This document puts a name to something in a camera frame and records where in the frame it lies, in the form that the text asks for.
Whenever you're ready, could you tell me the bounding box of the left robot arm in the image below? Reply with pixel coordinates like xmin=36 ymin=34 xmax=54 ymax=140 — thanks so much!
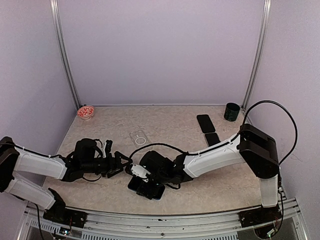
xmin=0 ymin=136 xmax=133 ymax=223

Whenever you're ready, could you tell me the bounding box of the front aluminium rail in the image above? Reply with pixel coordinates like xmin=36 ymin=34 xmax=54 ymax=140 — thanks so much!
xmin=14 ymin=198 xmax=311 ymax=240

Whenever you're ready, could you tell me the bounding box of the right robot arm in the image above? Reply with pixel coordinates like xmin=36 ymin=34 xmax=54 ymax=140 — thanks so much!
xmin=130 ymin=123 xmax=280 ymax=222

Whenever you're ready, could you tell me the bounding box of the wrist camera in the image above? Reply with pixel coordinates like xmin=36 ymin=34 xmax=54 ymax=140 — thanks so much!
xmin=101 ymin=140 xmax=113 ymax=158
xmin=130 ymin=164 xmax=151 ymax=183

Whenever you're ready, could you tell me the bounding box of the red white patterned bowl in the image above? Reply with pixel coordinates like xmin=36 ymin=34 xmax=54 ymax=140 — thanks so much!
xmin=77 ymin=105 xmax=95 ymax=121

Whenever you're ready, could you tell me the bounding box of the teal-edged smartphone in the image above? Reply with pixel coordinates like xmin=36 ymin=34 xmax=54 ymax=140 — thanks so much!
xmin=204 ymin=132 xmax=221 ymax=147

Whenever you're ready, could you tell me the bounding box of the clear magsafe case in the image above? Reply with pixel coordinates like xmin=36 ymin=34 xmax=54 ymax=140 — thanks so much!
xmin=129 ymin=130 xmax=151 ymax=148

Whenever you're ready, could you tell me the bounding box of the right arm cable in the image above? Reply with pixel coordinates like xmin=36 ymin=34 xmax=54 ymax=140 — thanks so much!
xmin=243 ymin=100 xmax=299 ymax=168

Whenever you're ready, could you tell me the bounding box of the aluminium frame post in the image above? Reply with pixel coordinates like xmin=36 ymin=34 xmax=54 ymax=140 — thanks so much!
xmin=241 ymin=0 xmax=272 ymax=111
xmin=49 ymin=0 xmax=82 ymax=110

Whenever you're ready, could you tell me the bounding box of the dark green cup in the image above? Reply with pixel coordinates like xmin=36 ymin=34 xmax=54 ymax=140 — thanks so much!
xmin=223 ymin=102 xmax=241 ymax=122

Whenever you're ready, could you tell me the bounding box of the blue-edged smartphone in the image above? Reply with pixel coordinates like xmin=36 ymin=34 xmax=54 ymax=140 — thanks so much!
xmin=127 ymin=176 xmax=166 ymax=200

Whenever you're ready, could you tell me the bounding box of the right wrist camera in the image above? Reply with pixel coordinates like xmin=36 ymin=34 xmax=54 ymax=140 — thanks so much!
xmin=130 ymin=164 xmax=151 ymax=183

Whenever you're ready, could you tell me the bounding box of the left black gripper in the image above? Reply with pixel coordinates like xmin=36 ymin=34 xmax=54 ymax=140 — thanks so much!
xmin=81 ymin=150 xmax=133 ymax=178

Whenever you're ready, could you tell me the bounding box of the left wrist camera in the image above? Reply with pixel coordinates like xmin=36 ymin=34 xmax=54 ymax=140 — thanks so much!
xmin=101 ymin=140 xmax=113 ymax=158

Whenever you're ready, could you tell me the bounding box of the right aluminium frame post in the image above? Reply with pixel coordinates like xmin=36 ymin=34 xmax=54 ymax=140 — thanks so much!
xmin=241 ymin=0 xmax=272 ymax=111

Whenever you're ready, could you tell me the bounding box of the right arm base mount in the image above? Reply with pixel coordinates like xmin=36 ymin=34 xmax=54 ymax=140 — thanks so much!
xmin=238 ymin=205 xmax=283 ymax=228

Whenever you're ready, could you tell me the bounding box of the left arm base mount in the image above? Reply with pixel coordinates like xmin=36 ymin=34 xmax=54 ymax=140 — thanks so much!
xmin=43 ymin=188 xmax=87 ymax=229

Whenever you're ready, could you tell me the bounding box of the left aluminium frame post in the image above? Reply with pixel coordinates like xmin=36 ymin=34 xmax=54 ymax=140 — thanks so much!
xmin=49 ymin=0 xmax=82 ymax=110

